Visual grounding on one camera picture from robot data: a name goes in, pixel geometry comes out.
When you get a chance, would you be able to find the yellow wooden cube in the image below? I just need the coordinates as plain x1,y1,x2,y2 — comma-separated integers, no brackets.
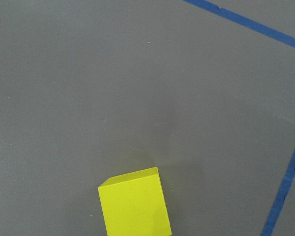
98,167,172,236

